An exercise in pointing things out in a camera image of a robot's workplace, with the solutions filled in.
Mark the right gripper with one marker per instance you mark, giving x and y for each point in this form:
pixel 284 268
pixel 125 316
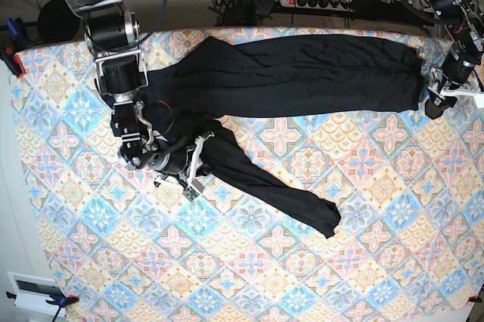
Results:
pixel 175 164

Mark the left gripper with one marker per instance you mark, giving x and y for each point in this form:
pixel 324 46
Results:
pixel 453 72

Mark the black t-shirt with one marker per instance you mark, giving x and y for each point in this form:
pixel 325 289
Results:
pixel 282 77

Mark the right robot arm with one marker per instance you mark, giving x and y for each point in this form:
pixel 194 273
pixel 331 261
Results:
pixel 113 37

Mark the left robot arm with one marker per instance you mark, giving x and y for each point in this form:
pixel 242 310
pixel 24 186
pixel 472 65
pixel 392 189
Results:
pixel 463 21

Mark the patterned tablecloth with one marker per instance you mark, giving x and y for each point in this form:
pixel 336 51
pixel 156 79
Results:
pixel 409 189

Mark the white power strip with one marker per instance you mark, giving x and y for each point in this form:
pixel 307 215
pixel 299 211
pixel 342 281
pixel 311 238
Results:
pixel 335 5

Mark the blue orange clamp lower left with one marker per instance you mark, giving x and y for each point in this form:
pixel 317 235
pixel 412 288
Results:
pixel 56 300

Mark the blue orange clamp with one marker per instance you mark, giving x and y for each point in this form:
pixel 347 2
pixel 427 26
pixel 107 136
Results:
pixel 56 300
pixel 9 52

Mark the white floor vent box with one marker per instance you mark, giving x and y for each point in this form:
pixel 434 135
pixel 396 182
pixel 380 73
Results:
pixel 32 292

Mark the orange clamp lower right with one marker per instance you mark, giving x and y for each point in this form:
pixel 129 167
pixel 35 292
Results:
pixel 475 299

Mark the blue orange clamp upper left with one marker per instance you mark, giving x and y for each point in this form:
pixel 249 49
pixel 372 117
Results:
pixel 9 52

